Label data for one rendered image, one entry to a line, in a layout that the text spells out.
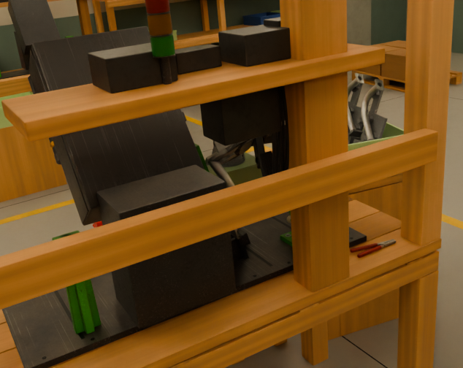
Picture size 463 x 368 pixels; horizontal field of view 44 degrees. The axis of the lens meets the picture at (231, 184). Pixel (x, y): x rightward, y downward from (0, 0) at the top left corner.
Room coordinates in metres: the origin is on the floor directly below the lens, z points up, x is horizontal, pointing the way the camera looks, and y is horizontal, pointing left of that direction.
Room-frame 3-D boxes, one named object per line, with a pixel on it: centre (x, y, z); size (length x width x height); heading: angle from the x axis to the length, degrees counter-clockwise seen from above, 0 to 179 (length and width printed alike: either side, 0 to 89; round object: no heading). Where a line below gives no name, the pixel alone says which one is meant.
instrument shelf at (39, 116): (1.36, 0.03, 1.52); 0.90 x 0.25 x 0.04; 118
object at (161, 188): (1.42, 0.19, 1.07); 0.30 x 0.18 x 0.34; 118
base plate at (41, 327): (1.59, 0.16, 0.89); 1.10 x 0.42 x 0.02; 118
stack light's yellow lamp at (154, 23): (1.27, 0.12, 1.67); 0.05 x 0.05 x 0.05
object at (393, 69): (7.52, -2.42, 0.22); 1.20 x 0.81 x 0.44; 25
